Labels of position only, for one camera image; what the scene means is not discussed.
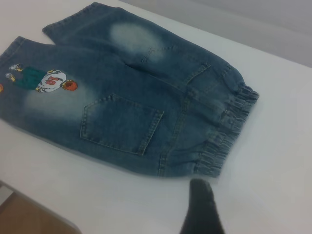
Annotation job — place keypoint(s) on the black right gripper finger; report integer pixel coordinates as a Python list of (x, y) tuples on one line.
[(202, 209)]

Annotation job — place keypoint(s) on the blue denim shorts with print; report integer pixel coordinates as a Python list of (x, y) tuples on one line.
[(146, 97)]

